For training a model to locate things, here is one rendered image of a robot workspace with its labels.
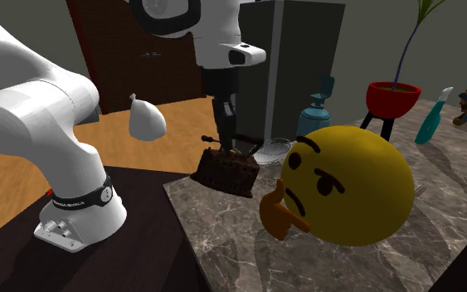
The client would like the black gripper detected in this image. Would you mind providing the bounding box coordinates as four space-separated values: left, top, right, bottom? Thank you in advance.
201 67 241 155

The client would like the black stick-shaped utensil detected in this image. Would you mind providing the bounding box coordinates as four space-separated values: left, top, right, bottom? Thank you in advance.
201 133 265 157

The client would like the dark chocolate cake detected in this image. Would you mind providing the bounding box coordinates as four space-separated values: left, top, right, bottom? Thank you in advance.
190 147 260 199

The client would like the clear glass bowl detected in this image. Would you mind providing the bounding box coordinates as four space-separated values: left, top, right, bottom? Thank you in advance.
252 137 293 166

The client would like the white garlic bulb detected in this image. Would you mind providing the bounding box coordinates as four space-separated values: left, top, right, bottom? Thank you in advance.
129 93 168 142

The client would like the teal spray bottle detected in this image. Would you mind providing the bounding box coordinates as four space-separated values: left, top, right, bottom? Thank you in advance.
295 74 336 139

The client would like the brown wooden door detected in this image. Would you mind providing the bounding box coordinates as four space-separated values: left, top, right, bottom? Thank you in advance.
64 0 208 116

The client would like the dark grey refrigerator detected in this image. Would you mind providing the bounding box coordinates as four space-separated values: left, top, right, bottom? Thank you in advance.
236 0 347 144

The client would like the dark robot stand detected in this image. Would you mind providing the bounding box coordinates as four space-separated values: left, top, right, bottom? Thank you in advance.
0 165 212 292

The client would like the yellow thinking face ball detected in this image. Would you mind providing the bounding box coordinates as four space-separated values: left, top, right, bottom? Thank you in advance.
258 125 416 248

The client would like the red potted plant on stand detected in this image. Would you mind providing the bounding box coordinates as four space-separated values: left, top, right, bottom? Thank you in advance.
359 0 447 143

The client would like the teal utility knife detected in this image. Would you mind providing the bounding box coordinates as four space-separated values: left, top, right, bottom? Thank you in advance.
414 86 455 146

